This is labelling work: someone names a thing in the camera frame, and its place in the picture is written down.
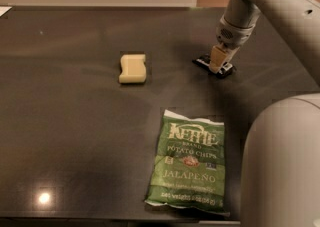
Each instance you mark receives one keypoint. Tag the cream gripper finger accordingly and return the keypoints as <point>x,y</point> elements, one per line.
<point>230,53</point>
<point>217,59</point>

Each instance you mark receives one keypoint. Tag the black rxbar chocolate bar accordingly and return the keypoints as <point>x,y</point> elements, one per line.
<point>203,62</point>

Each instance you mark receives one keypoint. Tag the green kettle chips bag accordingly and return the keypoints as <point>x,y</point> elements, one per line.
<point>189,166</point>

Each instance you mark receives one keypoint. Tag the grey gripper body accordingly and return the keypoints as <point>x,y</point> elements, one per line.
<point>232,36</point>

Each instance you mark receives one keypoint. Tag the white paper at table corner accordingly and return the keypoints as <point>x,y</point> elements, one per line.
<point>4,10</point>

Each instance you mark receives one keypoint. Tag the yellow sponge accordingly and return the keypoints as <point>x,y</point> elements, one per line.
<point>133,69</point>

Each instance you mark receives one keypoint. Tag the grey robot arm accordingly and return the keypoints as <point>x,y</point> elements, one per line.
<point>280,179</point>

